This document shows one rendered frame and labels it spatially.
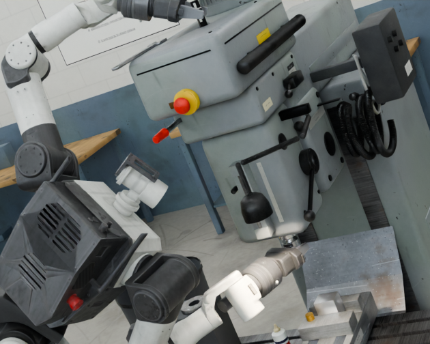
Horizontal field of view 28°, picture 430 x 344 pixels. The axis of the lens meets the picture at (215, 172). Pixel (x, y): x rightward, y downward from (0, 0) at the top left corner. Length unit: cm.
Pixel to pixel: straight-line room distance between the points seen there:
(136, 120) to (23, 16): 134
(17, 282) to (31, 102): 45
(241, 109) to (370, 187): 67
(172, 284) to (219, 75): 49
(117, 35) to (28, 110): 515
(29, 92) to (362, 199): 107
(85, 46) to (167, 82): 546
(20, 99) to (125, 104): 529
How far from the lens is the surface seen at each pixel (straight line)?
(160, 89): 205
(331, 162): 241
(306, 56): 247
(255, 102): 207
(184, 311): 254
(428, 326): 240
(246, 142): 216
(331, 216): 270
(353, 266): 271
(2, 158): 797
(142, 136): 748
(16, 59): 219
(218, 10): 235
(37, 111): 216
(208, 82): 199
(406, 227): 266
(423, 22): 642
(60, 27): 222
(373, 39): 229
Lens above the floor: 209
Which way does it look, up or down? 15 degrees down
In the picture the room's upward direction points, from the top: 23 degrees counter-clockwise
